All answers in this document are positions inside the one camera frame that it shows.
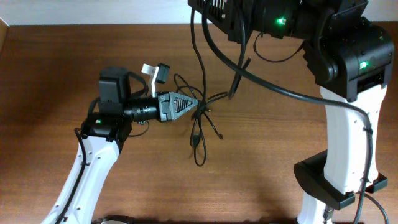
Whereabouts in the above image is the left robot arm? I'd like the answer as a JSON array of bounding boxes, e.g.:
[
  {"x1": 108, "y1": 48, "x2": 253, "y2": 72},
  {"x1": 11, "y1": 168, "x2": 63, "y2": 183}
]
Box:
[{"x1": 43, "y1": 64, "x2": 198, "y2": 223}]

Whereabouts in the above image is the thin black usb cable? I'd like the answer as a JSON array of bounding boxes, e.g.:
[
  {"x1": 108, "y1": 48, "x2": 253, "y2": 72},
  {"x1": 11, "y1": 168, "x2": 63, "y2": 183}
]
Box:
[{"x1": 189, "y1": 91, "x2": 229, "y2": 156}]

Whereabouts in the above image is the black base block left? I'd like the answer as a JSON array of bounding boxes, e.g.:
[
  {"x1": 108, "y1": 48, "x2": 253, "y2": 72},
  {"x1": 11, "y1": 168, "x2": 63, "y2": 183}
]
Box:
[{"x1": 91, "y1": 215, "x2": 135, "y2": 224}]

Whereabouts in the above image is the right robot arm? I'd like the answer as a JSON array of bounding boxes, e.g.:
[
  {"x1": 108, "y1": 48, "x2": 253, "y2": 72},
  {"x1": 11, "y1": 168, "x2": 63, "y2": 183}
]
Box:
[{"x1": 188, "y1": 0, "x2": 394, "y2": 223}]

